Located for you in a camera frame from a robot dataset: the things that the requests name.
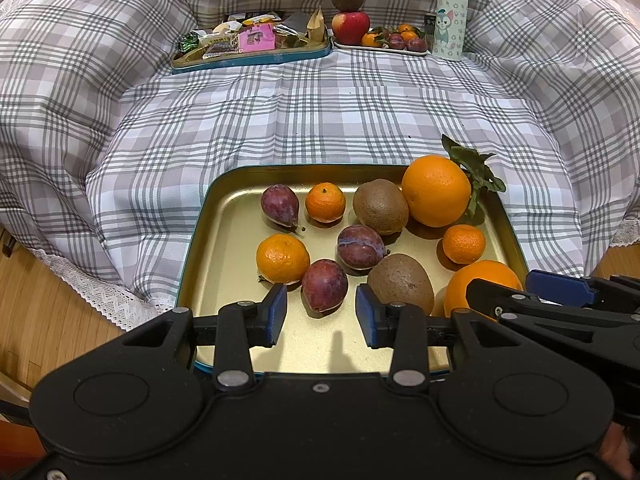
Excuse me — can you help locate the black snack packet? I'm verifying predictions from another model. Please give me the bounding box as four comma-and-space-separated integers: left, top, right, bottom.
225, 10, 286, 23

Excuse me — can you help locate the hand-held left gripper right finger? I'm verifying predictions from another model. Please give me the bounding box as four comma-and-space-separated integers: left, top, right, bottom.
355, 285, 511, 395

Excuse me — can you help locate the brown kiwi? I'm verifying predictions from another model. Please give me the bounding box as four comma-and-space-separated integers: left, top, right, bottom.
367, 253, 435, 316
352, 178, 410, 236

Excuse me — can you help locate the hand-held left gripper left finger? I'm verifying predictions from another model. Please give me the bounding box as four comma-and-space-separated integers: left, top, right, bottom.
122, 284, 288, 394

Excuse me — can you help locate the large plain orange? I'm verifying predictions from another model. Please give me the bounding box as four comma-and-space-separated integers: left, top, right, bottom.
443, 260, 524, 318

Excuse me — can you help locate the large orange with leaves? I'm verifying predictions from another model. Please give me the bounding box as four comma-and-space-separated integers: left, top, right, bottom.
401, 134, 507, 228

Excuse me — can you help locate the silver foil pouch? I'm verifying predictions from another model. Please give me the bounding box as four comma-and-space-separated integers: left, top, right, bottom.
277, 11, 311, 36

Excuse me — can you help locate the person's right hand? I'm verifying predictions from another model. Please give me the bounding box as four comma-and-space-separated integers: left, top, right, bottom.
597, 425, 636, 477

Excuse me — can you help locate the teal snack tin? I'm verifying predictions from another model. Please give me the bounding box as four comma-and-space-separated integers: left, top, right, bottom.
171, 7, 333, 75

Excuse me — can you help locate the pink snack packet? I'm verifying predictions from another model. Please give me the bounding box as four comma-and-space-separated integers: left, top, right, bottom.
238, 26, 276, 53

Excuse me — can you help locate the purple plum with stem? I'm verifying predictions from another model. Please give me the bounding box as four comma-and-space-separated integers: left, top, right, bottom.
260, 184, 306, 233

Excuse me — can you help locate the gold foil pouch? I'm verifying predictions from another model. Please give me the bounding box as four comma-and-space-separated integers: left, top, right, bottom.
306, 6, 327, 41

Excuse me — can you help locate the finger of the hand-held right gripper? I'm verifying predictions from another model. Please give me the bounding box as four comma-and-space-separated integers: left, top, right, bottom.
466, 278, 640, 356
526, 269, 640, 317

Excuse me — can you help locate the gold tin tray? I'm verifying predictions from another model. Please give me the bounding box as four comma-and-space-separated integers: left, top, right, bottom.
175, 164, 530, 376

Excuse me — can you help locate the red apple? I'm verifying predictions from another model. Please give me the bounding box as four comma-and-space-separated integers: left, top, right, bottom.
332, 10, 371, 46

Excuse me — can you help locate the white cartoon cat bottle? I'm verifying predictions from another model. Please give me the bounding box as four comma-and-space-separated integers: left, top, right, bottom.
431, 0, 470, 60

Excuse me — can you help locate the white tray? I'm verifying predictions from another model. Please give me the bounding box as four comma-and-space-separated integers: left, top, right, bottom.
332, 35, 431, 57

